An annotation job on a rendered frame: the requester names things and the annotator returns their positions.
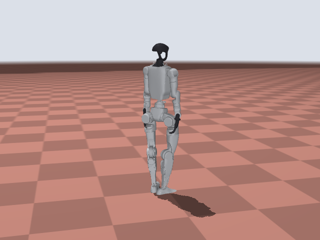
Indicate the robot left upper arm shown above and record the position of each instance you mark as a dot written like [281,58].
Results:
[146,86]

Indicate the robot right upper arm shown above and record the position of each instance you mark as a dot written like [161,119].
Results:
[172,73]

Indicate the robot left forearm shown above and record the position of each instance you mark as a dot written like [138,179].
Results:
[147,102]

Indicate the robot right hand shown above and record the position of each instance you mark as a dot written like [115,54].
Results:
[177,119]

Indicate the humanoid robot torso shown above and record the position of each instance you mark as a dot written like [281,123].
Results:
[159,89]

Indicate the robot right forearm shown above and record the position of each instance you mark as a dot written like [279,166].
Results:
[176,104]

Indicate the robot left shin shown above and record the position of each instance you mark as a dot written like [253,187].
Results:
[152,166]

